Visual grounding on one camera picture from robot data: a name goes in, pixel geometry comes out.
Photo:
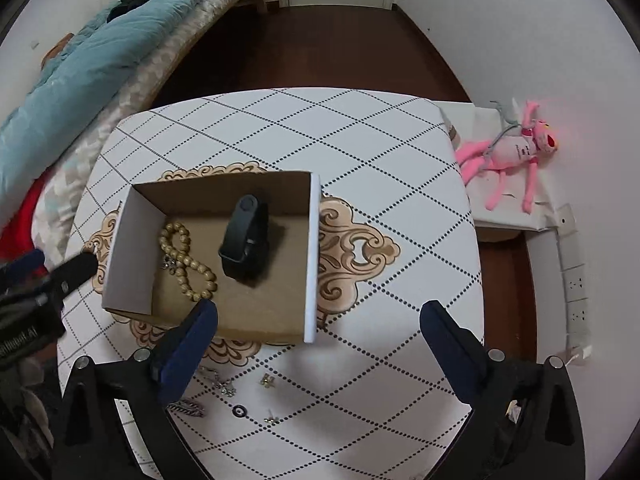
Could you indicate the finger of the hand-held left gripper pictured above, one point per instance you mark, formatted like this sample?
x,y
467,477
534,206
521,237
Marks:
x,y
75,272
27,261

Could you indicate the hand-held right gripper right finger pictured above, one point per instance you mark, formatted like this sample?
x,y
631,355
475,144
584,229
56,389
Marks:
x,y
445,340

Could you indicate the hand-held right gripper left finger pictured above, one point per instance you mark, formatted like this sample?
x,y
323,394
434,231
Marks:
x,y
192,340

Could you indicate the red cloth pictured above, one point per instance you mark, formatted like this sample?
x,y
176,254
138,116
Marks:
x,y
22,220

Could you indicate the small silver charm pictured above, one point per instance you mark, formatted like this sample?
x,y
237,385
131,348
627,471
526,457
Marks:
x,y
168,263

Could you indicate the gold stud earring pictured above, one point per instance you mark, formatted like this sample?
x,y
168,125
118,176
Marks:
x,y
267,381

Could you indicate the silver stud earring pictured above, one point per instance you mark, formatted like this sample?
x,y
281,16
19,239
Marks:
x,y
271,417

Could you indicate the black smart band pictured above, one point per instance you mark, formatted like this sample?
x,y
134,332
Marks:
x,y
245,240

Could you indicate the white flat cardboard box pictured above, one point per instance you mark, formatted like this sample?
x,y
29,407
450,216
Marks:
x,y
505,215

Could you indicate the blue quilt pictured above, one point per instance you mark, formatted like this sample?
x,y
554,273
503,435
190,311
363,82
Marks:
x,y
85,70

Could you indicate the pink plush toy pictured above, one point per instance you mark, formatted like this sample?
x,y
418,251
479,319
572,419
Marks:
x,y
515,152

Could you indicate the grey patterned blanket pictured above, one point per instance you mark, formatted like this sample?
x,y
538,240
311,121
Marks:
x,y
145,75

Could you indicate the brown wooden piece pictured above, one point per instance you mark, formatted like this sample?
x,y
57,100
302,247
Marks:
x,y
56,50

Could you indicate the white wall socket strip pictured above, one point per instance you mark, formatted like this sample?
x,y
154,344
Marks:
x,y
575,285

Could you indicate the white wall switch plate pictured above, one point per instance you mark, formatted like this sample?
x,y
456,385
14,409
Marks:
x,y
566,217

